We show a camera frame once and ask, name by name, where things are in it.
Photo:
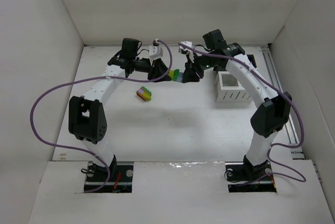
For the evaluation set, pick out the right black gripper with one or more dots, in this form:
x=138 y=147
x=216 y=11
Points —
x=194 y=68

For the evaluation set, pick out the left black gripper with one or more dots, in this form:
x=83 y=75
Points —
x=153 y=69

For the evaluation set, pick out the green lilac lego stack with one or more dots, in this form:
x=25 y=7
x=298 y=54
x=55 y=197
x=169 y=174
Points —
x=176 y=75

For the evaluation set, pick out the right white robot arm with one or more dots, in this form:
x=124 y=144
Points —
x=272 y=106

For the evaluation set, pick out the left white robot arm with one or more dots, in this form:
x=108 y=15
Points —
x=87 y=119

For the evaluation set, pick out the orange green lego stack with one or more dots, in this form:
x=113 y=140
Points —
x=144 y=94

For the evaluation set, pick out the white slotted container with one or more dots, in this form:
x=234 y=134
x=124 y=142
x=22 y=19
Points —
x=229 y=89

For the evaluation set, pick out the black slotted container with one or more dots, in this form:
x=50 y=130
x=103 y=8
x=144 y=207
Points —
x=252 y=60

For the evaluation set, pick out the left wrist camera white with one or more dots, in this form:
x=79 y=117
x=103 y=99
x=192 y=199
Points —
x=155 y=52

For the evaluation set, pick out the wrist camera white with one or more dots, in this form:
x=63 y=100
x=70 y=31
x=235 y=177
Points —
x=186 y=48
x=155 y=52

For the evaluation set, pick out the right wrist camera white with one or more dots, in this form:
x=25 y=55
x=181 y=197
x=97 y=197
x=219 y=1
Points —
x=186 y=48

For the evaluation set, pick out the aluminium rail right side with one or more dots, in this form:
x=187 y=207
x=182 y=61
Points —
x=290 y=116

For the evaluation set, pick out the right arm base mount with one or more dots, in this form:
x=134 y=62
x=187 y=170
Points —
x=241 y=180

